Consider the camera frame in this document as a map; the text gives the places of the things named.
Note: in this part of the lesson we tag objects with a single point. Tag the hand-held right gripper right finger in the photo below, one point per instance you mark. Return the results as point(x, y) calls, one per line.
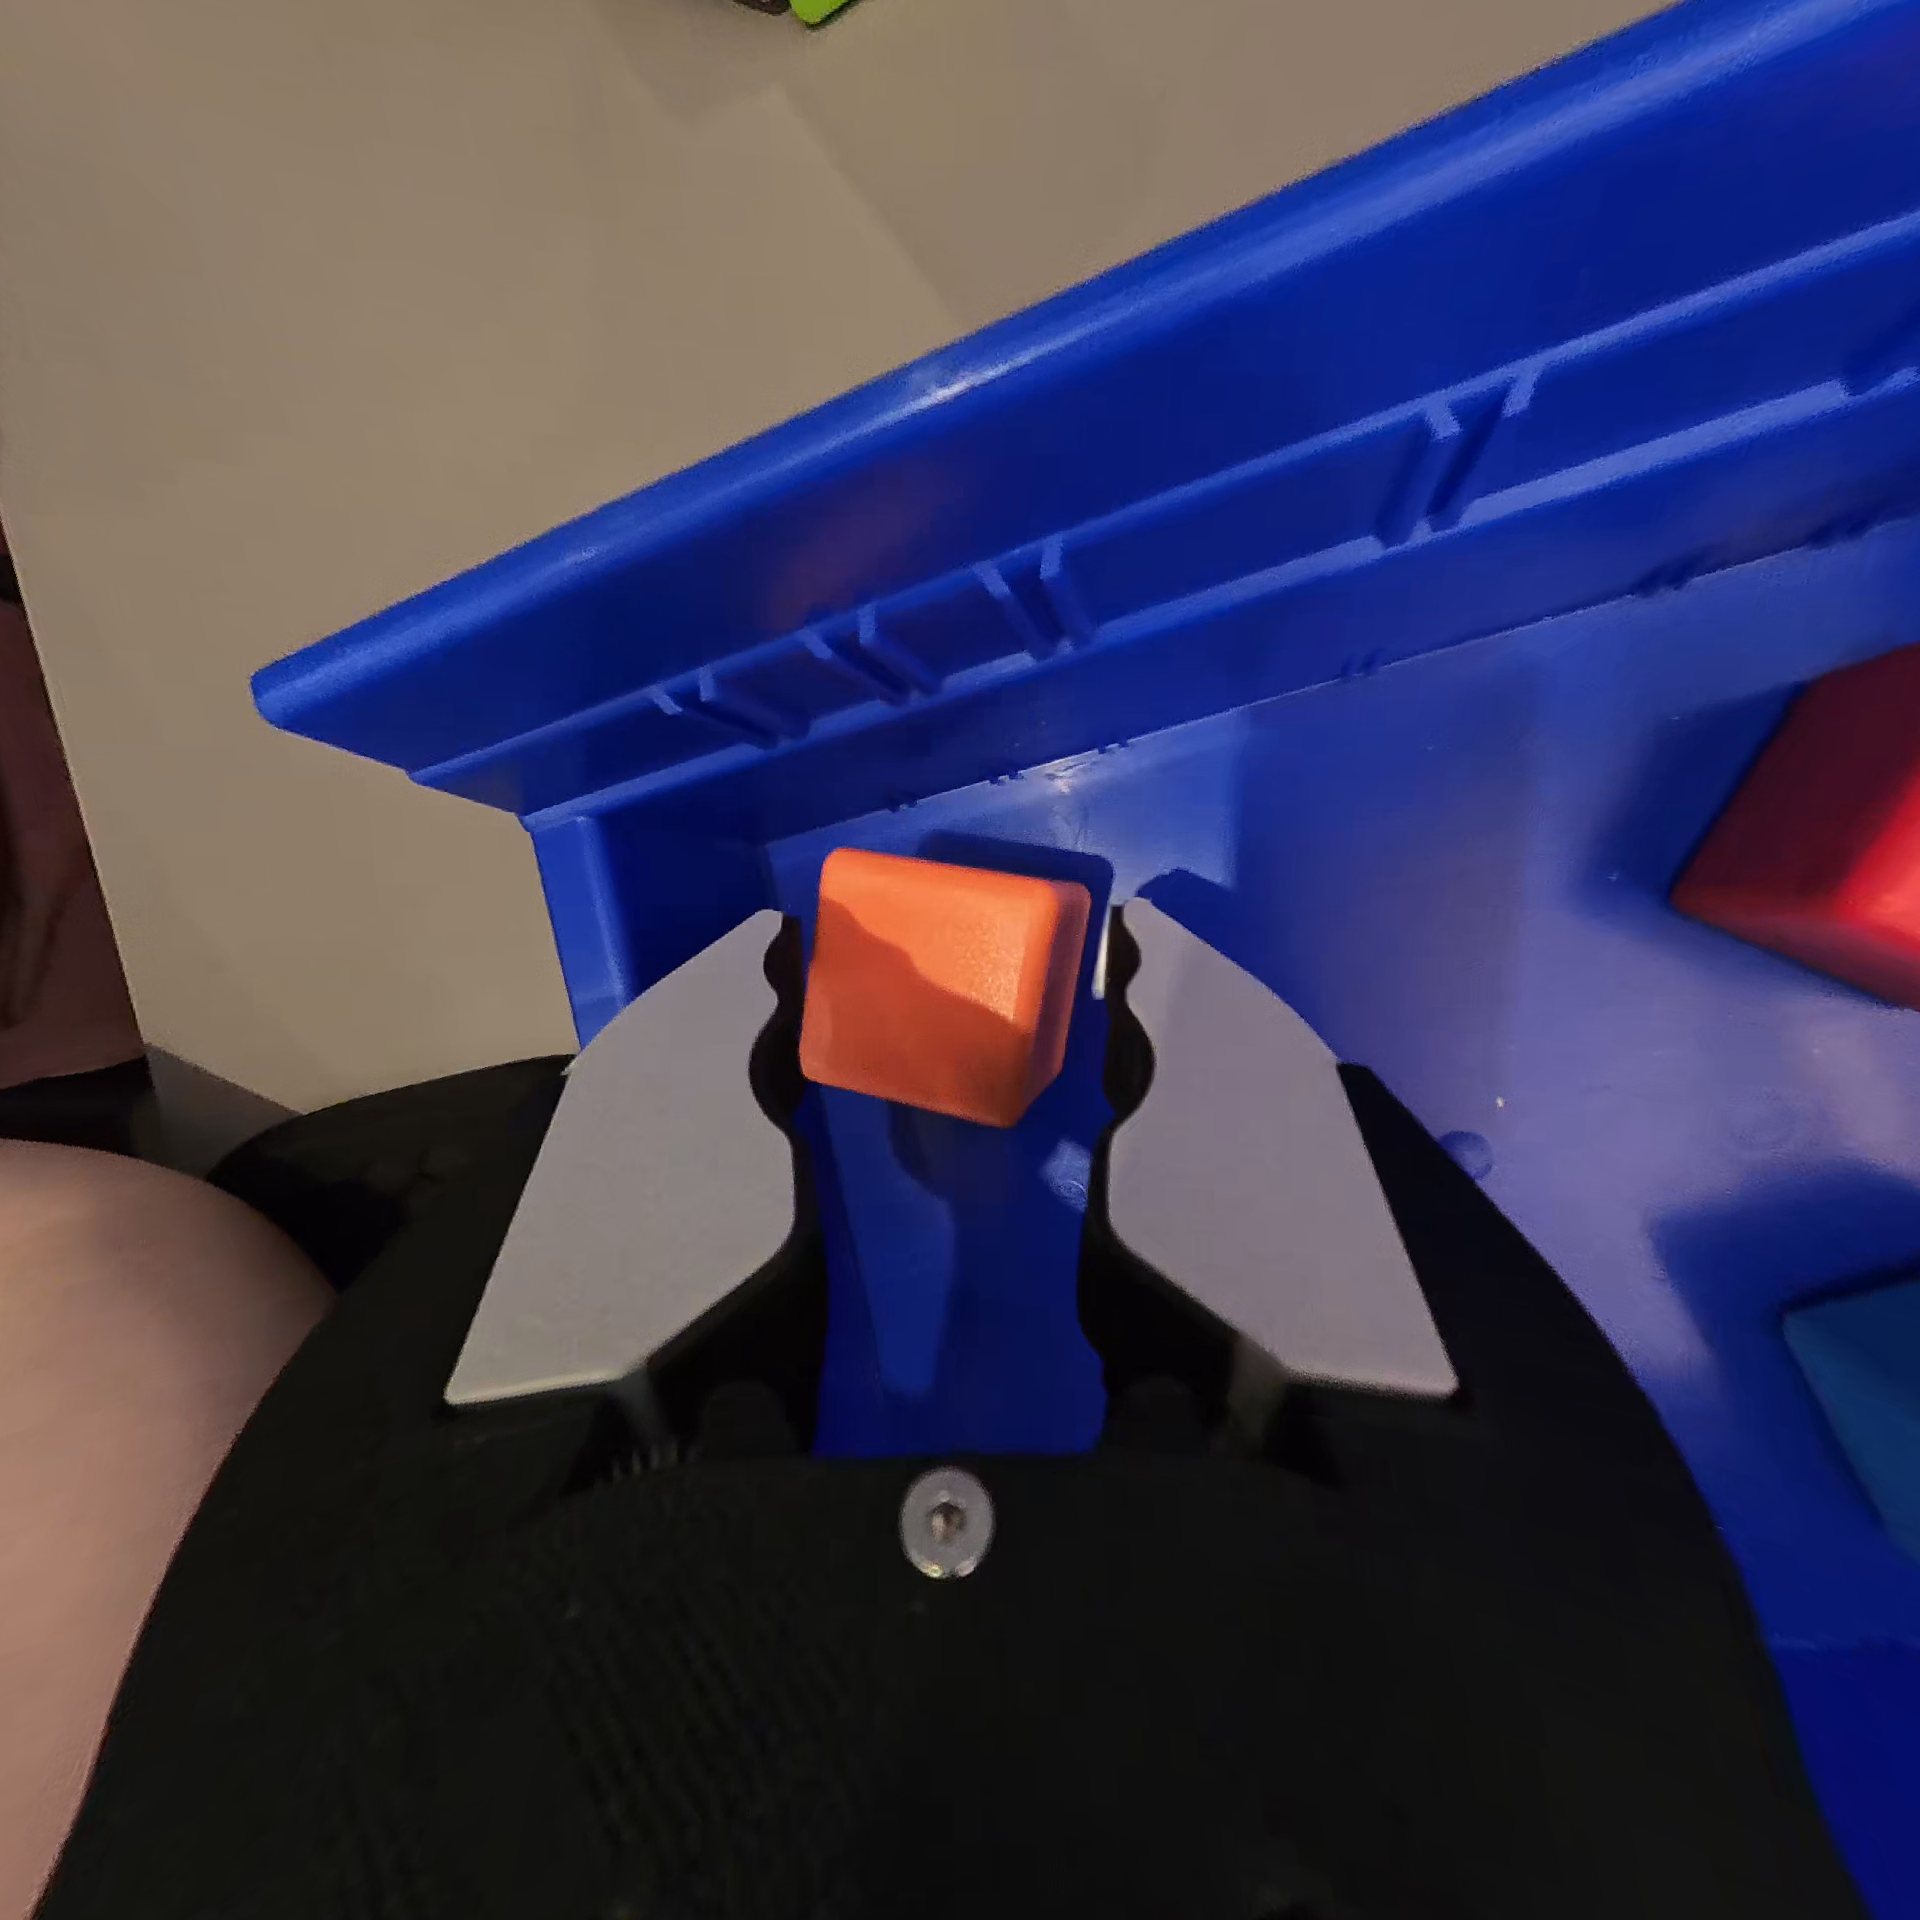
point(1275, 1200)

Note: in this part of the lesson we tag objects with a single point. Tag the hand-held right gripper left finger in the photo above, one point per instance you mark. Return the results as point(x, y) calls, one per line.
point(631, 1216)

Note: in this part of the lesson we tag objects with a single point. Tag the orange magnetic cube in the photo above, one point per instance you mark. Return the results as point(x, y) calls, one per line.
point(938, 985)

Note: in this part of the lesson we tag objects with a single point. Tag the blue plastic bin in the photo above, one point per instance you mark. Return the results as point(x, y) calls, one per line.
point(1352, 602)

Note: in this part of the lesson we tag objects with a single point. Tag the teal magnetic cube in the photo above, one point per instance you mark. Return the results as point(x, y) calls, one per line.
point(1867, 1411)

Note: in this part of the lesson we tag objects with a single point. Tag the red magnetic cube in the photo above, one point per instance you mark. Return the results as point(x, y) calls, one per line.
point(1816, 841)

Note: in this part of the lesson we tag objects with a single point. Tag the green magnetic cube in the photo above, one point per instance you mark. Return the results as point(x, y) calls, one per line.
point(817, 10)

